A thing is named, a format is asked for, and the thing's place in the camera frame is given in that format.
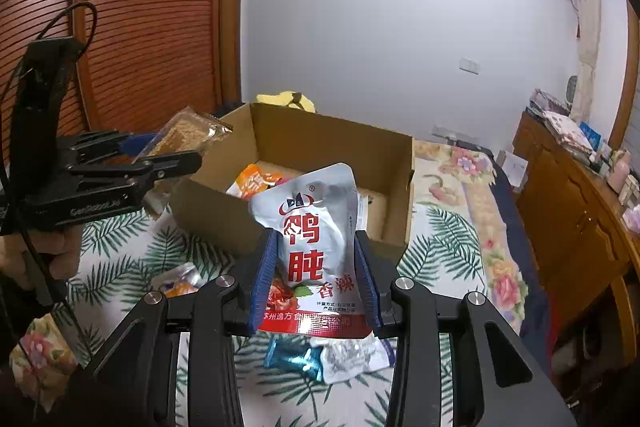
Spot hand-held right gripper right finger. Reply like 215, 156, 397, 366
353, 231, 576, 427

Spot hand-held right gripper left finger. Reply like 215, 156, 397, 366
75, 229, 279, 427

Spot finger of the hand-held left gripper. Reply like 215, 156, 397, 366
65, 151, 203, 182
57, 131, 161, 158

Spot brown cake packet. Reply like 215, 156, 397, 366
137, 107, 234, 158

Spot brown cardboard box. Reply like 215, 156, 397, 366
169, 102, 416, 263

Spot silver pouch with red print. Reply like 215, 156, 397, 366
248, 163, 376, 339

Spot person's left hand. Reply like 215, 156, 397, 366
0, 222, 83, 293

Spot blue wrapped candy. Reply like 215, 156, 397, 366
263, 338, 326, 380

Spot silver and orange snack packet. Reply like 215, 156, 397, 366
150, 263, 201, 300

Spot leaf-print blanket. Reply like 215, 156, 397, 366
65, 157, 501, 427

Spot floral blanket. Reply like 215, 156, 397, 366
412, 139, 531, 338

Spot yellow cloth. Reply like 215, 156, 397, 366
256, 91, 317, 114

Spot wooden slatted wardrobe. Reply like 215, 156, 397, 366
0, 0, 248, 138

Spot dark blue bedspread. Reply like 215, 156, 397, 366
490, 157, 556, 358

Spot white paper box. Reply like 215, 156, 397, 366
495, 151, 528, 188

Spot wooden sideboard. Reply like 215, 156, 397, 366
512, 109, 640, 358

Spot folded floral cloth stack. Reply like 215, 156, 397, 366
530, 89, 586, 148

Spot blue packet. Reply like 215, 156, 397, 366
577, 122, 603, 148

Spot pink thermos jug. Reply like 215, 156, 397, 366
607, 149, 632, 180

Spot pale patterned curtain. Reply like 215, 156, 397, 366
565, 0, 601, 122

